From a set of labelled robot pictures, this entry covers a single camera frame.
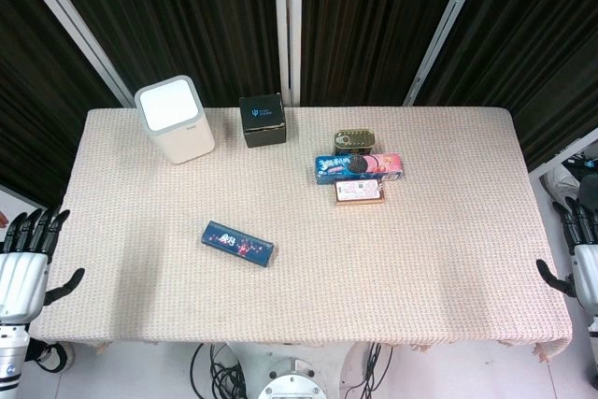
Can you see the olive luncheon meat tin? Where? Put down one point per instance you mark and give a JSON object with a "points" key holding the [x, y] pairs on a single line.
{"points": [[355, 142]]}

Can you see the blue pink cookie box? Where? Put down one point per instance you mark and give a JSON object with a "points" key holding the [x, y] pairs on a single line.
{"points": [[355, 167]]}

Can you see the white curved table leg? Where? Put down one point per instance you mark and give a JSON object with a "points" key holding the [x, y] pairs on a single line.
{"points": [[245, 366], [355, 361]]}

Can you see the white double frame post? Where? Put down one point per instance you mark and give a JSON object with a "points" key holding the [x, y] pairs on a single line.
{"points": [[280, 20]]}

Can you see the white red printed board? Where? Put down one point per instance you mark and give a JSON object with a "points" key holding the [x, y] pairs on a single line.
{"points": [[14, 205]]}

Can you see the beige waffle tablecloth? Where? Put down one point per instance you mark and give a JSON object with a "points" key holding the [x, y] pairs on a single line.
{"points": [[374, 268]]}

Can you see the small yellow red medicine box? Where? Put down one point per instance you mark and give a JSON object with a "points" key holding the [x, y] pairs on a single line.
{"points": [[360, 191]]}

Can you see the white square trash bin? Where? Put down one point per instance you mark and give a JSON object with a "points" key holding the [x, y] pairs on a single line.
{"points": [[182, 137]]}

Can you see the black pleated curtain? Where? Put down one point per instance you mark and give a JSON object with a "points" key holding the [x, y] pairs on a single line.
{"points": [[28, 90], [537, 44], [374, 20], [187, 20]]}

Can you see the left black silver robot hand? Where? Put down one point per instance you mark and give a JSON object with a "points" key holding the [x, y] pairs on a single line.
{"points": [[23, 277]]}

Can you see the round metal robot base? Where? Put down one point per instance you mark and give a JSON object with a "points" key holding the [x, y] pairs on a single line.
{"points": [[292, 382]]}

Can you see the dark blue glasses case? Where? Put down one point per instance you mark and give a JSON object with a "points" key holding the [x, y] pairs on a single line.
{"points": [[236, 244]]}

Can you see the black cube cardboard box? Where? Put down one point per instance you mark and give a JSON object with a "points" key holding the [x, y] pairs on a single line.
{"points": [[262, 121]]}

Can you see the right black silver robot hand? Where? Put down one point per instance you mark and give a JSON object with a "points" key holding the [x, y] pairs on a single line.
{"points": [[586, 273]]}

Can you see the grey slanted frame post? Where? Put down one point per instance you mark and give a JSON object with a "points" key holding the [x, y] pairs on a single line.
{"points": [[560, 153], [76, 20], [449, 20]]}

